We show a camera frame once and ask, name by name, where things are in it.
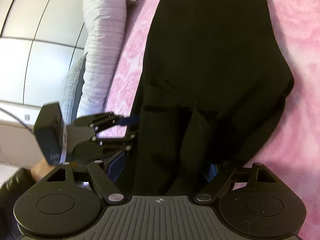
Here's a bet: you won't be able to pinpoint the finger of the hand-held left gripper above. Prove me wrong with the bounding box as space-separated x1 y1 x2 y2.
74 112 140 136
74 132 138 160

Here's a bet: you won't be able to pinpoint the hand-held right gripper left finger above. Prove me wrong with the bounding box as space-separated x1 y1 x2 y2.
46 152 126 203

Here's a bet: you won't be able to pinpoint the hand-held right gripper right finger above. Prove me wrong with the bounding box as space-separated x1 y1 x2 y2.
193 160 277 203

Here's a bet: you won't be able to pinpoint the black pants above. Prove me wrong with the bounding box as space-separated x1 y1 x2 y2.
126 0 296 196

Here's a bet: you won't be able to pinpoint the grey knit cloth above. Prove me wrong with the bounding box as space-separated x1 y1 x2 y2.
60 54 88 126

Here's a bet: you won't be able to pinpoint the white striped rolled quilt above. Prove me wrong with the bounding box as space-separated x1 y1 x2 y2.
79 0 137 121

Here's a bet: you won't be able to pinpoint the white wardrobe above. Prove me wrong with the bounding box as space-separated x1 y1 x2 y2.
0 0 87 108

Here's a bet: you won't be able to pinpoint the pink rose-pattern bedsheet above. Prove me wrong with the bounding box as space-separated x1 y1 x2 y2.
104 0 320 236

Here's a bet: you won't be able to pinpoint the black cable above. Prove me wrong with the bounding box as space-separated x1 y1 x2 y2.
0 107 34 132

